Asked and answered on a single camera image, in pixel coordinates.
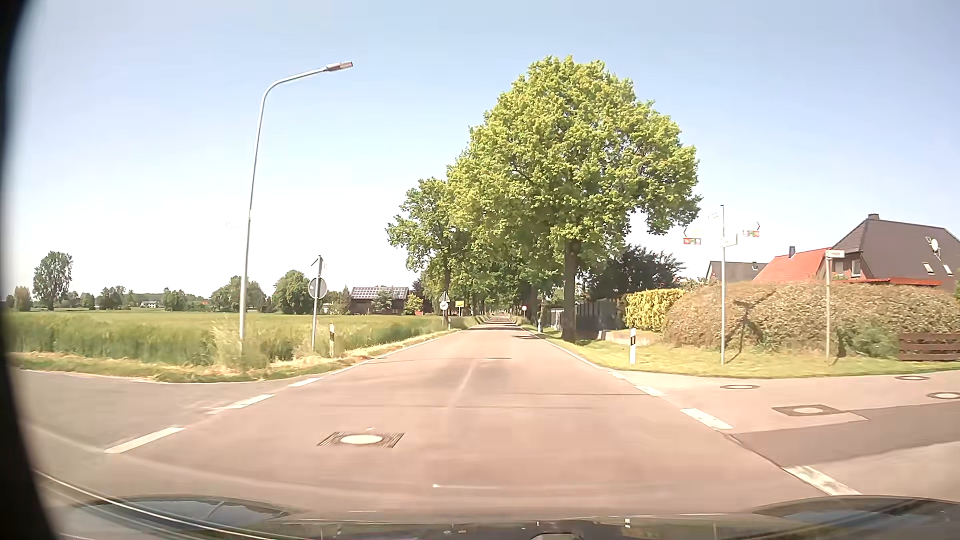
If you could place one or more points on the dark metal fence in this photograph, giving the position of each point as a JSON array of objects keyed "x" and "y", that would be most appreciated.
[{"x": 596, "y": 315}]

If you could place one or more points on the row of large green trees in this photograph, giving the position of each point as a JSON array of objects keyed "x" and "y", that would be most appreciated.
[{"x": 570, "y": 165}]

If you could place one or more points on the brown wooden fence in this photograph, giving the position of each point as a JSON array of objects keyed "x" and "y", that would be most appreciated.
[{"x": 928, "y": 346}]

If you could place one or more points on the tall grey lamp post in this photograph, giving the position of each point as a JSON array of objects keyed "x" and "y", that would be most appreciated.
[{"x": 252, "y": 195}]

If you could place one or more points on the building with solar roof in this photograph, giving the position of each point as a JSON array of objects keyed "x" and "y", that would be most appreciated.
[{"x": 377, "y": 298}]

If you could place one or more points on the white marker post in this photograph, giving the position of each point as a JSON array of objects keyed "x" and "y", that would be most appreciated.
[
  {"x": 632, "y": 345},
  {"x": 331, "y": 339}
]

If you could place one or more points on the round road sign on post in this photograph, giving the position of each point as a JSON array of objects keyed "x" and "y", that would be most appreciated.
[{"x": 317, "y": 288}]

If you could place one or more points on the grey asphalt road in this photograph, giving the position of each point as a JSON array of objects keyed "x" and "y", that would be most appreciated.
[{"x": 480, "y": 390}]

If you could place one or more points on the grey-roofed house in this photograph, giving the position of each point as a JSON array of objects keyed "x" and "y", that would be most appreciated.
[{"x": 733, "y": 271}]

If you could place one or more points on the car's own bonnet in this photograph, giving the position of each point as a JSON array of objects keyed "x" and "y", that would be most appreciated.
[{"x": 480, "y": 525}]

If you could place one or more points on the grass verge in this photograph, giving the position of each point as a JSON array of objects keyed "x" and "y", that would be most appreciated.
[
  {"x": 697, "y": 360},
  {"x": 187, "y": 369}
]

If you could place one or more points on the dark-roofed brick house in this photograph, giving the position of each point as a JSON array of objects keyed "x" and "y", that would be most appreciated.
[{"x": 900, "y": 251}]

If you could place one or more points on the street name sign on post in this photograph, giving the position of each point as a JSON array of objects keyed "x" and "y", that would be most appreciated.
[{"x": 829, "y": 300}]

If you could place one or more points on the road markings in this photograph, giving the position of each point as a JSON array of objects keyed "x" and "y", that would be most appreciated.
[{"x": 705, "y": 418}]

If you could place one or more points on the distant row of trees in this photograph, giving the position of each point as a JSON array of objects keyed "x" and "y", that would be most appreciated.
[{"x": 172, "y": 296}]

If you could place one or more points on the white pole with weather vanes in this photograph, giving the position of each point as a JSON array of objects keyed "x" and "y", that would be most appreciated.
[{"x": 723, "y": 285}]

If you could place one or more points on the red-roofed house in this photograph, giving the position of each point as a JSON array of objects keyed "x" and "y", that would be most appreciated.
[{"x": 795, "y": 266}]

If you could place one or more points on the triangular road sign on post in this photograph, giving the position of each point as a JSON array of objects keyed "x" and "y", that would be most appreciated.
[{"x": 445, "y": 304}]

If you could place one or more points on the brown-green hedge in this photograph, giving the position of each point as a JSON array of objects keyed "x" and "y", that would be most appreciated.
[{"x": 787, "y": 315}]

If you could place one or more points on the green crop field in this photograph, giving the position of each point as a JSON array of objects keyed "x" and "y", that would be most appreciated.
[{"x": 150, "y": 330}]

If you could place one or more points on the yellow-green hedge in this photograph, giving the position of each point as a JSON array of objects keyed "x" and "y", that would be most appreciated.
[{"x": 649, "y": 307}]

